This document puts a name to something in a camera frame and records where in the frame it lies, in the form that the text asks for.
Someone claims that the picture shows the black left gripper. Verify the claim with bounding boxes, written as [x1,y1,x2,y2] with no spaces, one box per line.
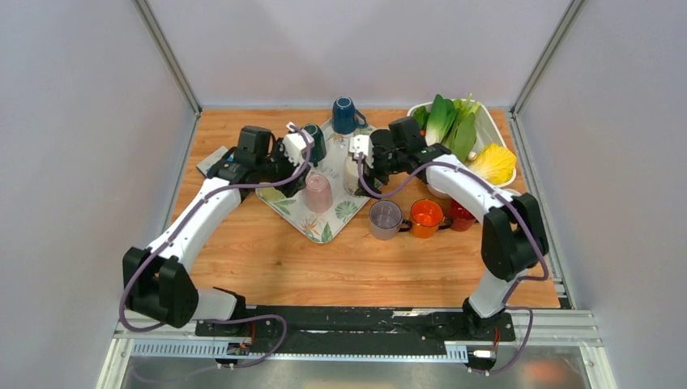
[256,138,310,199]

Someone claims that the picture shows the purple mug black handle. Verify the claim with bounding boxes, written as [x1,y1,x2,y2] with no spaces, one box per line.
[369,200,412,241]

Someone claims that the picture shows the orange mug black handle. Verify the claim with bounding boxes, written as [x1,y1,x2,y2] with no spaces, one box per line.
[410,199,453,238]

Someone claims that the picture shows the pink faceted mug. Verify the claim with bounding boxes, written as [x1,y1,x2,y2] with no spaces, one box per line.
[305,173,333,213]

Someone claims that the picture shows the red mug black handle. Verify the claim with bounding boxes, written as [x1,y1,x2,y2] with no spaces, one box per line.
[447,200,476,232]

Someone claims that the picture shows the lime green faceted mug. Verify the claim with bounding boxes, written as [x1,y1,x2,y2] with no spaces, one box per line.
[256,187,287,203]

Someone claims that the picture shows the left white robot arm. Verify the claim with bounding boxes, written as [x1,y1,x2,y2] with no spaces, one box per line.
[119,123,314,336]

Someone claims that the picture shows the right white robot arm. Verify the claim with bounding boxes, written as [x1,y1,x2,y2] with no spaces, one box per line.
[349,117,549,339]

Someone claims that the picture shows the large floral cream mug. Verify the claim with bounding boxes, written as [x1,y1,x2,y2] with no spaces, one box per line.
[343,156,369,197]

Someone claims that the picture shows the dark green faceted mug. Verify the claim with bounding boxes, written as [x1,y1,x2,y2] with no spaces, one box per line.
[303,123,327,168]

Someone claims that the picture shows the dark blue faceted mug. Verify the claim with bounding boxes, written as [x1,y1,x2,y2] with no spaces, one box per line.
[331,96,367,135]

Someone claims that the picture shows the green bok choy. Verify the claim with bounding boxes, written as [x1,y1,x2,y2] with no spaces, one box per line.
[411,94,480,163]

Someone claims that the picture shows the white vegetable tub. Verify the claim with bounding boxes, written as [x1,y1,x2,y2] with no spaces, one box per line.
[407,101,517,199]

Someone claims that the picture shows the floral white serving tray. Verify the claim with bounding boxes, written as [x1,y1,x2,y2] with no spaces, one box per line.
[256,120,376,244]

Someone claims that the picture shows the yellow napa cabbage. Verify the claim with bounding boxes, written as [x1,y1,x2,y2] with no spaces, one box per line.
[468,143,518,186]

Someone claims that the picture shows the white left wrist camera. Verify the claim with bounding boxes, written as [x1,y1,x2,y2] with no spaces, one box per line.
[282,122,314,167]

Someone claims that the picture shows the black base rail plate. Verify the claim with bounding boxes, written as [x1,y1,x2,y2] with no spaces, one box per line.
[195,306,515,357]

